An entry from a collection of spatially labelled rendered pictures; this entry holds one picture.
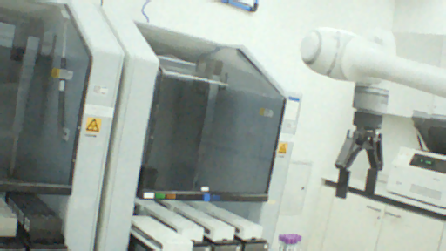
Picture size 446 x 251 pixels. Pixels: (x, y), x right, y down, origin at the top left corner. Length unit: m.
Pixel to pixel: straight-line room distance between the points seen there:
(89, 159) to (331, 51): 0.88
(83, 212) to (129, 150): 0.26
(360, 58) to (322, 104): 2.92
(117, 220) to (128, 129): 0.31
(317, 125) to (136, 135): 2.47
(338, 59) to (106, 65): 0.79
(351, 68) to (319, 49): 0.08
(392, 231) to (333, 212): 0.59
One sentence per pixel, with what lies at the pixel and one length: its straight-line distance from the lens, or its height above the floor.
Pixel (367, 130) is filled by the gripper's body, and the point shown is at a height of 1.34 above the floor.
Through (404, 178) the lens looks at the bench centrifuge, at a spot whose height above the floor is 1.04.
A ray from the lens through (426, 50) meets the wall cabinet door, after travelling 4.08.
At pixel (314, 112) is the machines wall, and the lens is 3.90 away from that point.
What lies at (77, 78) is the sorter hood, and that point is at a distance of 1.53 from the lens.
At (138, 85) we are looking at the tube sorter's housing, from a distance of 1.64.
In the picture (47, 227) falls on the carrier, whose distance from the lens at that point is 1.60.
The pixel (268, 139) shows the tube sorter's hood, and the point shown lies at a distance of 2.00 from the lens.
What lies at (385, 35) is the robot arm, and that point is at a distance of 1.22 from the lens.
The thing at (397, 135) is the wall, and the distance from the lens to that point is 4.48.
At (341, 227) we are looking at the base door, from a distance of 4.01.
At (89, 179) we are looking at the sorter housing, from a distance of 1.62.
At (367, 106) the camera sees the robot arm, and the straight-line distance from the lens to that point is 1.20.
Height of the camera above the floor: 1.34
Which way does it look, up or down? 3 degrees down
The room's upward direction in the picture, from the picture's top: 11 degrees clockwise
